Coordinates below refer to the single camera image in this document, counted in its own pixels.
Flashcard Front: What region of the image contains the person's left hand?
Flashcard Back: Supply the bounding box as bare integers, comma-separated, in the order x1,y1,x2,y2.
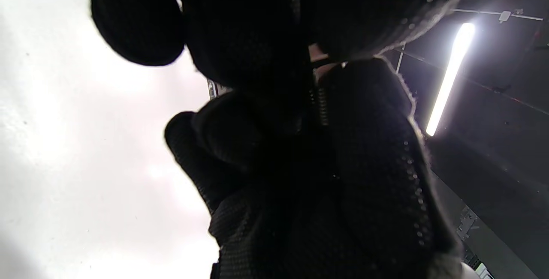
84,0,485,95

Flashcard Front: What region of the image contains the person's right hand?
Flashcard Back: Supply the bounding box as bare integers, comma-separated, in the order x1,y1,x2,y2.
164,58,464,279

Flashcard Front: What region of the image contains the silver threaded screw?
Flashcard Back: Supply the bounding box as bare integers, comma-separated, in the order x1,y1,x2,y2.
310,43,339,126

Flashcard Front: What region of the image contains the long ceiling light strip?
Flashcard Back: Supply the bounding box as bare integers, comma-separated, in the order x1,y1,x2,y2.
425,23,477,137

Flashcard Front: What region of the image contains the grey metal ceiling bracket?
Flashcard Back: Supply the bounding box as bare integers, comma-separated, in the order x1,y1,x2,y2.
457,206,479,242

